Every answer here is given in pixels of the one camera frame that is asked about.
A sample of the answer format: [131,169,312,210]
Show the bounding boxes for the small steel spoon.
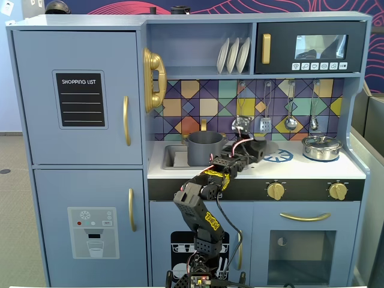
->
[308,79,320,131]

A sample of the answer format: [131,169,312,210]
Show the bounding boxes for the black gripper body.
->
[229,143,257,172]

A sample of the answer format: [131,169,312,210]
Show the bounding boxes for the gold microwave handle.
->
[261,33,272,65]

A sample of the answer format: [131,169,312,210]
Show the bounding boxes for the gold faucet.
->
[181,119,228,144]

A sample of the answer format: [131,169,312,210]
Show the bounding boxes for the black dishwasher rack sticker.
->
[170,230,230,280]

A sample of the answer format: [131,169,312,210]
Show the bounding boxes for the gold oven door handle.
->
[280,212,332,222]

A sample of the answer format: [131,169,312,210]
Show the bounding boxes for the pink camera cable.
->
[209,128,256,169]

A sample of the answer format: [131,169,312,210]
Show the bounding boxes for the black helmet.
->
[44,0,72,15]

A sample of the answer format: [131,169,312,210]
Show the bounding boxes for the white toy plate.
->
[226,37,241,75]
[236,37,251,74]
[216,37,231,75]

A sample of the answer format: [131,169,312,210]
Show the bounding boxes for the gray pot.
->
[182,131,228,167]

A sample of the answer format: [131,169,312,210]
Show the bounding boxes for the gold toy telephone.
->
[142,47,167,114]

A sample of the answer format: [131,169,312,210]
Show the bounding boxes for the shiny steel pot lid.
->
[302,134,341,149]

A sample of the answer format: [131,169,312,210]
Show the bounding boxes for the gold dishwasher door handle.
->
[236,230,244,271]

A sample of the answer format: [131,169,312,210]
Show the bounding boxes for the gray sink basin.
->
[163,145,193,170]

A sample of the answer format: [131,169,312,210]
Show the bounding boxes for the black power cable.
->
[215,196,244,284]

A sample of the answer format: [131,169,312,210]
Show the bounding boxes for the gold stove knob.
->
[328,181,349,201]
[266,181,286,201]

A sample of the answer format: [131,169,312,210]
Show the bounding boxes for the blue oven door with window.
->
[253,201,361,287]

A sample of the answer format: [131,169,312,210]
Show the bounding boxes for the black microwave door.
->
[254,21,367,75]

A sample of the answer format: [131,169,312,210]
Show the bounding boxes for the blue fridge door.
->
[33,169,149,287]
[11,29,143,166]

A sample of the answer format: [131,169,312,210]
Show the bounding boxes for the steel wire-handled utensil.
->
[236,80,248,119]

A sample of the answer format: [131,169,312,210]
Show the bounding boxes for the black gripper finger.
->
[250,140,268,163]
[236,135,256,148]

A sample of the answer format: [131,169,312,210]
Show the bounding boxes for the blue dishwasher door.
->
[149,200,254,287]

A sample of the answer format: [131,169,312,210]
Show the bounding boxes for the steel slotted spatula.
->
[259,80,273,134]

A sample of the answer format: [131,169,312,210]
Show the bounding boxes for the gold fridge handle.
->
[122,95,132,147]
[128,188,137,233]

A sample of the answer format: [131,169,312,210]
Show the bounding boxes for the gold upper fridge handle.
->
[122,95,132,147]

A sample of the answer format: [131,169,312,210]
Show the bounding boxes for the steel ladle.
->
[283,80,298,132]

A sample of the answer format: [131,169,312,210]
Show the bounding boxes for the blue toy kitchen unit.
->
[5,11,373,287]

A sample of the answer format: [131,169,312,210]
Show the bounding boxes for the blue lower fridge door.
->
[33,169,149,287]

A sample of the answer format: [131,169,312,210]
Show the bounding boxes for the black shopping list sticker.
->
[52,70,109,130]

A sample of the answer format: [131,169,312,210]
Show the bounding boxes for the robot controller board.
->
[190,274,212,288]

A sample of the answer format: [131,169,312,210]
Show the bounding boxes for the gold lower fridge handle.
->
[128,188,137,233]

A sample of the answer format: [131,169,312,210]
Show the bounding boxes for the gray ice dispenser sticker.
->
[67,206,120,260]

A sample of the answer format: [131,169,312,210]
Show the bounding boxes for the gray wrist camera board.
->
[231,115,252,134]

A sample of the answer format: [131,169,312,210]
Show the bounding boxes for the blue upper fridge door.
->
[11,29,143,166]

